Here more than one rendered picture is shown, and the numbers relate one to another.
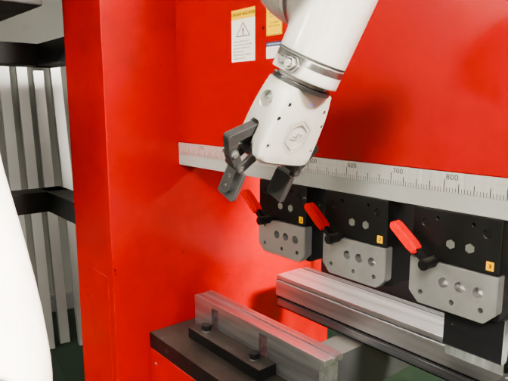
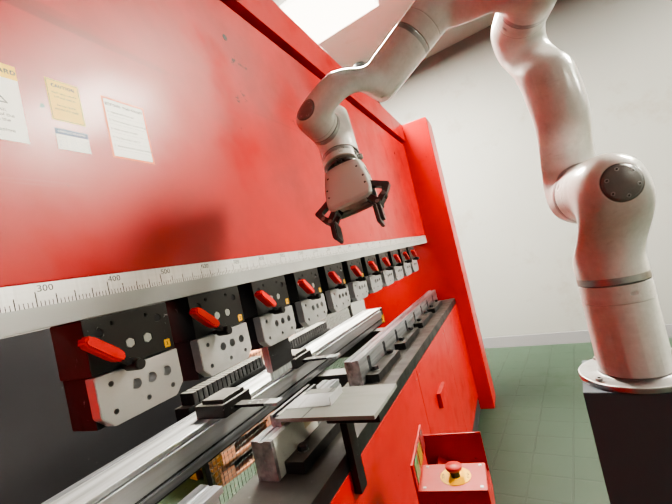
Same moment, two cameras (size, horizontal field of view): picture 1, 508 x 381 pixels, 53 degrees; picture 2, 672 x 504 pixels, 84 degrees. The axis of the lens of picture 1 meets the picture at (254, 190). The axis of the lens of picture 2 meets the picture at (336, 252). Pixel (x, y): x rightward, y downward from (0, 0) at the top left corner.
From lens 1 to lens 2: 1.23 m
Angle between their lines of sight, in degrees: 115
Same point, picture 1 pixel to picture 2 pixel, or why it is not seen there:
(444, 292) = (279, 329)
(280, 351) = not seen: outside the picture
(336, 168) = (192, 272)
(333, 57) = not seen: hidden behind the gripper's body
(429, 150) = (247, 244)
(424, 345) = (161, 469)
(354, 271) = (227, 359)
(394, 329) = (129, 486)
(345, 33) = not seen: hidden behind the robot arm
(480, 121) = (262, 225)
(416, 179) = (247, 264)
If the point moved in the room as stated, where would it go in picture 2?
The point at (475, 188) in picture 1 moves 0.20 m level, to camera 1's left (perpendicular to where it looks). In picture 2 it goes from (271, 261) to (294, 252)
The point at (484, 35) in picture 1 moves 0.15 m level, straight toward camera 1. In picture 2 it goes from (252, 181) to (306, 169)
